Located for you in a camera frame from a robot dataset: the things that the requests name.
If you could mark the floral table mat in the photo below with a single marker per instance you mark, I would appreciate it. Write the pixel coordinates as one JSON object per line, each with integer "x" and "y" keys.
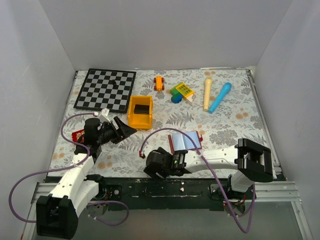
{"x": 237, "y": 116}

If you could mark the colourful toy block house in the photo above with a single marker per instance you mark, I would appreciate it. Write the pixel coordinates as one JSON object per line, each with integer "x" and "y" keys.
{"x": 182, "y": 91}

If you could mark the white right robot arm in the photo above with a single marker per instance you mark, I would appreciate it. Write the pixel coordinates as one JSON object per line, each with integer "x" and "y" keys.
{"x": 251, "y": 161}

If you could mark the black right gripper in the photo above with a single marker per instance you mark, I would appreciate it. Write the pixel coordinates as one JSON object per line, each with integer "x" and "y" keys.
{"x": 152, "y": 171}

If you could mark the blue toy microphone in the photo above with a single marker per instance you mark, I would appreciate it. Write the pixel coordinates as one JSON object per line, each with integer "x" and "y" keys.
{"x": 224, "y": 91}

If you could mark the cream toy microphone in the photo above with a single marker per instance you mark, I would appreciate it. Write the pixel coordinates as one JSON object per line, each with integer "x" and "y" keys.
{"x": 207, "y": 92}

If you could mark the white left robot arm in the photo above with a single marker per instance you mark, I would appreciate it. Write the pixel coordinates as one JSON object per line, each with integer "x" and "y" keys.
{"x": 57, "y": 214}

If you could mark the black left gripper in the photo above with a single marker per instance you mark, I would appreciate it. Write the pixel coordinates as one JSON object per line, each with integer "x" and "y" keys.
{"x": 124, "y": 130}

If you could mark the red leather card holder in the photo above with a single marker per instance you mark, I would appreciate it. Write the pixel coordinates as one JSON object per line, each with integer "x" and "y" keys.
{"x": 179, "y": 142}

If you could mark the black front table rail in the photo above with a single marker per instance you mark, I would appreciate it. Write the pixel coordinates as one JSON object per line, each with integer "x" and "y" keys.
{"x": 162, "y": 194}

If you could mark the black white chessboard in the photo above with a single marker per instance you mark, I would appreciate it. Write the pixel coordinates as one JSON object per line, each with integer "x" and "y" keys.
{"x": 97, "y": 91}

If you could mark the orange toy car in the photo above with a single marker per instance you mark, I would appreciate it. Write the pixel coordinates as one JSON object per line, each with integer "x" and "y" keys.
{"x": 159, "y": 83}

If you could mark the yellow plastic bin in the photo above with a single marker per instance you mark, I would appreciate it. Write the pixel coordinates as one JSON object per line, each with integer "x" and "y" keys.
{"x": 140, "y": 112}

